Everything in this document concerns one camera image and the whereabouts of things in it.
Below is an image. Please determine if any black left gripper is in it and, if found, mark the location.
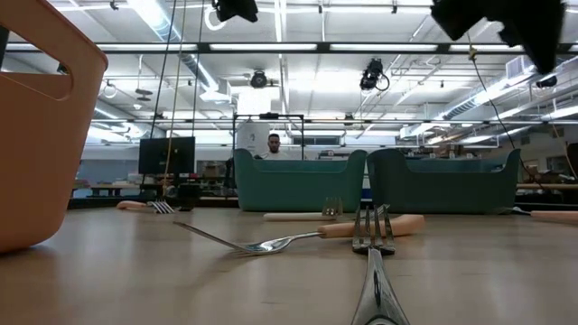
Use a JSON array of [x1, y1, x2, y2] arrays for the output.
[[211, 0, 260, 23]]

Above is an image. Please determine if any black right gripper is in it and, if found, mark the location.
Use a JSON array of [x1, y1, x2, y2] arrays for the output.
[[496, 0, 568, 76]]

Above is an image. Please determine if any orange-handled fork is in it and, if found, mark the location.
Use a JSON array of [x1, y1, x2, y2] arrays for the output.
[[116, 200, 176, 215], [499, 206, 578, 223], [173, 213, 426, 256]]

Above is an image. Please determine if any white cylindrical column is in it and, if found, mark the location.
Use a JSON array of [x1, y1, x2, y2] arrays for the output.
[[236, 120, 271, 155]]

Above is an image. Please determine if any person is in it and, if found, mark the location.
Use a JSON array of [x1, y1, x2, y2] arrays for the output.
[[259, 132, 291, 161]]

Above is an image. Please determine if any wooden background bench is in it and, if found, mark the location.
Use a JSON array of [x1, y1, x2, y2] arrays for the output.
[[517, 181, 578, 191]]

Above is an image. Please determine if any black computer monitor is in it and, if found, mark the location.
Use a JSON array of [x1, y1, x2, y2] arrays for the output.
[[137, 135, 197, 177]]

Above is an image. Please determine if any dark blue-grey plastic bin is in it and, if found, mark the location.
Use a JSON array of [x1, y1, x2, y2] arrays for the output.
[[366, 147, 522, 215]]

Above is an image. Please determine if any light teal plastic bin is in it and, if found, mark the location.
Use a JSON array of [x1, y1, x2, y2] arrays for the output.
[[232, 148, 368, 213]]

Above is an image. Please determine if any wooden background table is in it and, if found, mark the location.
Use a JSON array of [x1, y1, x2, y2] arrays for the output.
[[71, 181, 142, 199]]

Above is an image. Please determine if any orange plastic bin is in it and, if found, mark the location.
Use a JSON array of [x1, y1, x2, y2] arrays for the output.
[[0, 0, 109, 255]]

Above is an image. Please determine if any white hanging ring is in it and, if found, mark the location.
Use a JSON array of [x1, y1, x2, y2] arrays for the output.
[[203, 5, 228, 33]]

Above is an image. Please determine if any black overhead frame bar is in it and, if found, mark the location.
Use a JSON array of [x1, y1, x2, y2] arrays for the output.
[[0, 41, 578, 56]]

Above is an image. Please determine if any silver ceiling duct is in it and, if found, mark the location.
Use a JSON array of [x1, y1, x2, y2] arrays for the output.
[[151, 24, 222, 91]]

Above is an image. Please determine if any round black overhead camera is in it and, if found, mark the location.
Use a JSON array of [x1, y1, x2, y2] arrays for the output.
[[249, 69, 269, 90]]

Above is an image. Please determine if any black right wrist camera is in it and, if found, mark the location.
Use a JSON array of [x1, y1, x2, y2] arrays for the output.
[[430, 0, 488, 42]]

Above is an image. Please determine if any yellow hanging cable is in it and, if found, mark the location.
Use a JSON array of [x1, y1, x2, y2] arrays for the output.
[[161, 0, 188, 193]]

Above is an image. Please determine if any black metal stand frame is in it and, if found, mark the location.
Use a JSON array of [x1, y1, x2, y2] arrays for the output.
[[232, 112, 305, 160]]

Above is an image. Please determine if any black hanging camera device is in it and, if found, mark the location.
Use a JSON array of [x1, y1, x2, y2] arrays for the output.
[[359, 57, 391, 92]]

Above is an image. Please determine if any black metal table frame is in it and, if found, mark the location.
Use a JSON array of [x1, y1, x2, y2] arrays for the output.
[[67, 191, 578, 211]]

